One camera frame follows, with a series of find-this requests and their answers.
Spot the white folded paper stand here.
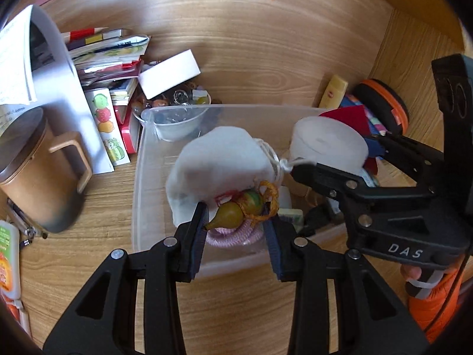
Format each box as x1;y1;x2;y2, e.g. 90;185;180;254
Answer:
30;5;115;174

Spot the metal nail clipper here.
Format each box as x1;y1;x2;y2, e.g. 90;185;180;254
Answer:
7;200;48;246

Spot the white bowl of trinkets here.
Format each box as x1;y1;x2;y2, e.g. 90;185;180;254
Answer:
131;87;212;142

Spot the stack of books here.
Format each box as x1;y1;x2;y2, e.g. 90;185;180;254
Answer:
61;28;151;106

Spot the person's right forearm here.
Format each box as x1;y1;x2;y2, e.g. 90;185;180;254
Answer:
408;259;464;344

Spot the person's right hand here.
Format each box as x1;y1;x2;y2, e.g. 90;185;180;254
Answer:
403;264;424;283

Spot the black case with orange zip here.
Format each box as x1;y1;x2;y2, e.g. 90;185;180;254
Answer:
355;79;410;135

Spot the brown mug with lid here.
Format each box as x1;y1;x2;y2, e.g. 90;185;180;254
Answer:
0;106;93;233

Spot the clear plastic storage box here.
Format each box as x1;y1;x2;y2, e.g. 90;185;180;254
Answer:
131;104;370;278

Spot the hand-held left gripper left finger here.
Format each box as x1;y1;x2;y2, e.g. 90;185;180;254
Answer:
42;201;209;355

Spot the red box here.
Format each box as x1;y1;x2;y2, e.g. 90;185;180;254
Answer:
113;100;143;154

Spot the gourd charm with orange cord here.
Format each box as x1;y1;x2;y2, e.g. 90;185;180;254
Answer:
203;180;279;232

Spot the pink braided rope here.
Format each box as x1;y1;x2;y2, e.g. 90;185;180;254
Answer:
205;190;267;248

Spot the yellow sunscreen bottle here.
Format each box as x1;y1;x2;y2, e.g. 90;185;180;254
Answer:
318;75;349;109

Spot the green and orange tube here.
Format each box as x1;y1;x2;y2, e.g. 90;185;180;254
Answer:
0;220;22;300

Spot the white rectangular box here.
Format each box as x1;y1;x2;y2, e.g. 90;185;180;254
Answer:
138;49;201;99

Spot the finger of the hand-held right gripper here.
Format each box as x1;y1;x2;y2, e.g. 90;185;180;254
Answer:
291;162;370;208
364;133;446;183

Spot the white drawstring pouch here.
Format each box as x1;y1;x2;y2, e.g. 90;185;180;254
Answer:
165;126;292;230

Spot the red cloth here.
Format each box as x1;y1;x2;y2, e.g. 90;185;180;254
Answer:
318;105;387;135

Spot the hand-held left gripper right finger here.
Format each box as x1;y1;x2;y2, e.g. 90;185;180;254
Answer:
263;214;431;355

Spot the fruit print box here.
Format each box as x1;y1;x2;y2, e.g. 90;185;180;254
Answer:
84;88;131;166

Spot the blue pencil case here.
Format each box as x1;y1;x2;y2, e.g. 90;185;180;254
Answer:
342;94;388;137

